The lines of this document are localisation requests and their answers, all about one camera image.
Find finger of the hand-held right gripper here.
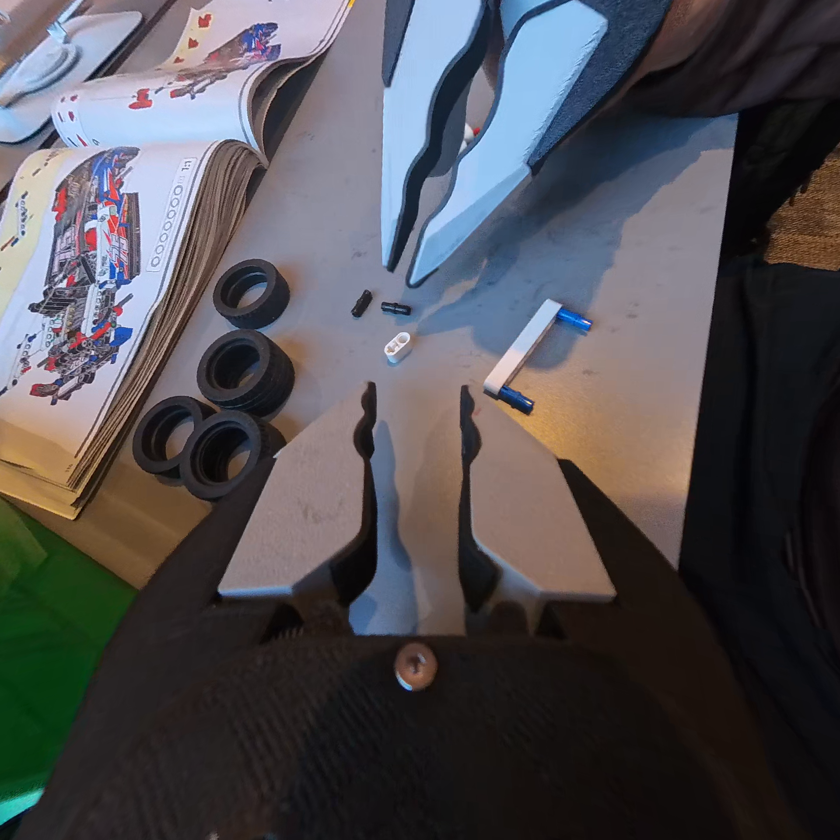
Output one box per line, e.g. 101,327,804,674
406,0,610,290
382,0,492,273

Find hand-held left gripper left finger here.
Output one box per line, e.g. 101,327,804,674
218,381,379,611

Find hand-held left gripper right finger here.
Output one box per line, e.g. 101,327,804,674
458,385,619,614

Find white holed brick beam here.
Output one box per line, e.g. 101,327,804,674
483,298,564,397

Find person's right forearm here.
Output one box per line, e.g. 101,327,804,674
623,0,840,123

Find grey desk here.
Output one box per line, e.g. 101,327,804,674
79,0,739,592

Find black rubber toy tyre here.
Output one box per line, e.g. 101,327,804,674
132,395,218,487
180,409,287,501
196,329,295,420
211,259,291,329

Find person's torso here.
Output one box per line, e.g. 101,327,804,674
678,98,840,840

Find green plastic bin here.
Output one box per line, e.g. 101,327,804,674
0,495,143,840

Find open instruction booklet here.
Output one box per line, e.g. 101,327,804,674
0,0,356,520

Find white stand base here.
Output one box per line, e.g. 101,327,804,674
0,0,146,143

